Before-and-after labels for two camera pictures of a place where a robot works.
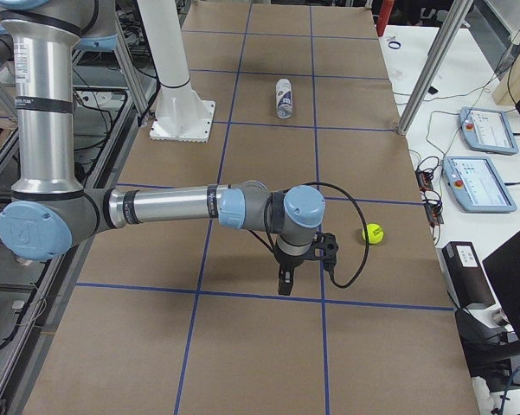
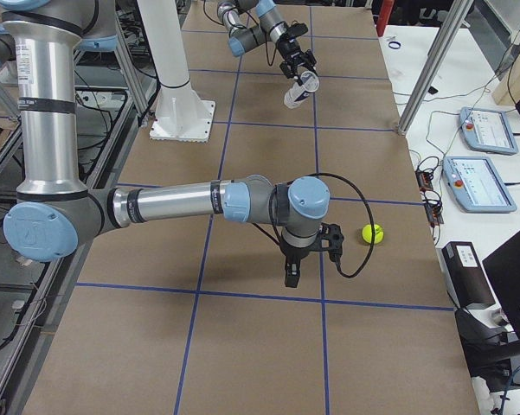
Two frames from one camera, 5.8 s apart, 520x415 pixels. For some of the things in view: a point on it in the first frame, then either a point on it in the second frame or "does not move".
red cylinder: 384,13 does not move
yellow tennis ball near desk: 375,233 does not move
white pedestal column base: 182,113 does not move
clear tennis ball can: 284,98 → 298,92
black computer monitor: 512,271 does not move
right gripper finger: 282,283 → 288,280
